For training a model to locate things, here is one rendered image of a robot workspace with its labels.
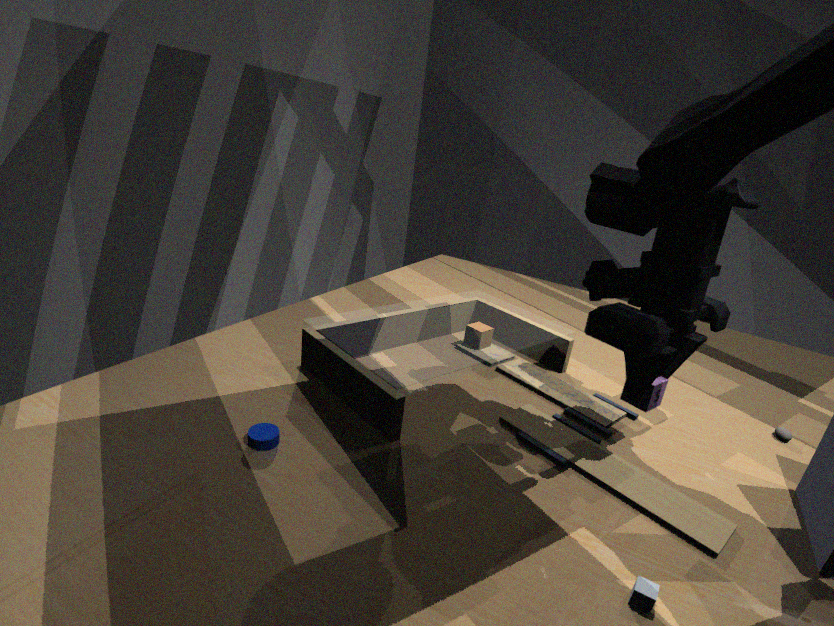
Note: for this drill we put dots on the blue short cylinder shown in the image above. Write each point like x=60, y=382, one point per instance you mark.
x=263, y=436

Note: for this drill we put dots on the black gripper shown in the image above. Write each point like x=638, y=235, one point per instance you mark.
x=660, y=337

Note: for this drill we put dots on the purple labelled cube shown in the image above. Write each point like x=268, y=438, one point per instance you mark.
x=652, y=398

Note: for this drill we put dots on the tan strip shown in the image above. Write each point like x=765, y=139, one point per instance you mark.
x=686, y=517

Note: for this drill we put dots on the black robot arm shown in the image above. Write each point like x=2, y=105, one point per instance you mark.
x=675, y=186

